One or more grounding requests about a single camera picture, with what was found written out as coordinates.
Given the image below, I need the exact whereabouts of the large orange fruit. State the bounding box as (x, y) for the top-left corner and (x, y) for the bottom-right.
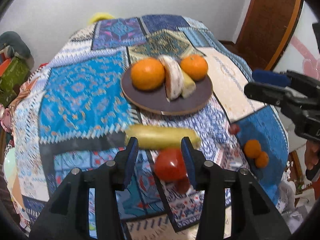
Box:
(131, 57), (165, 91)

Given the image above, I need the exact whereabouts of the brown wooden door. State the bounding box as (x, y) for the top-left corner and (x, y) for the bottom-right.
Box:
(235, 0), (303, 70)

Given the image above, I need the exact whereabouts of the yellow object behind bed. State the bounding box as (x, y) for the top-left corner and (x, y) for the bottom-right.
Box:
(88, 12), (115, 25)

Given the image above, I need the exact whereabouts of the dark purple round plate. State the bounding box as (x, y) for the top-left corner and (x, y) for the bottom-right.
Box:
(120, 67), (213, 116)

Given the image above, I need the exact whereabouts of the yellow banana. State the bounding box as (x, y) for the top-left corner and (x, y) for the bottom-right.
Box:
(124, 124), (202, 151)

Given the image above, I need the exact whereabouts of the person's right hand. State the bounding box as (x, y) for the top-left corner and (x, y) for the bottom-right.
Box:
(304, 140), (319, 170)

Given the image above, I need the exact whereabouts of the green patterned box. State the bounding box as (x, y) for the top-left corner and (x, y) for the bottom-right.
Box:
(1, 57), (31, 107)

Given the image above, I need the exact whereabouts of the small red fruit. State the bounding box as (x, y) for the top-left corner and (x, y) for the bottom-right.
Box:
(174, 177), (190, 194)

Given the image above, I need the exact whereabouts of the dark red grape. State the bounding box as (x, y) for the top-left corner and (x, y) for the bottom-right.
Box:
(228, 124), (241, 135)

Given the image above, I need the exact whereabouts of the red tomato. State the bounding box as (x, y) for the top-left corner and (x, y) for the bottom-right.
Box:
(154, 148), (187, 182)

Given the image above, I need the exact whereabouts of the white bread slice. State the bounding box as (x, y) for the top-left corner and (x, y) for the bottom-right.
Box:
(158, 55), (184, 101)

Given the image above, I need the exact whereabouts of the small tangerine upper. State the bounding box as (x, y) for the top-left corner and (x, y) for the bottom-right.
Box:
(244, 139), (262, 159)

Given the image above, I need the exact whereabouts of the patchwork patterned bedspread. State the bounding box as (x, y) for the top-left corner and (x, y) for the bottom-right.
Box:
(12, 15), (289, 239)

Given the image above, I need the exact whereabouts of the small tangerine lower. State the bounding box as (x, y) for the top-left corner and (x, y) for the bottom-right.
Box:
(254, 151), (269, 168)

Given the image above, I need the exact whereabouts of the small tangerine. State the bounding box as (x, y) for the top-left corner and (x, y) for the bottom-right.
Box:
(254, 151), (269, 168)
(244, 139), (262, 159)

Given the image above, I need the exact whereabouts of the grey stuffed pillow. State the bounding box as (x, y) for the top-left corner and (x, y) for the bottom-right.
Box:
(0, 31), (31, 59)

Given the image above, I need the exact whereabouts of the yellow cake wedge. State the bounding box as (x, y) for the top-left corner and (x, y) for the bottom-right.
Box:
(181, 71), (196, 99)

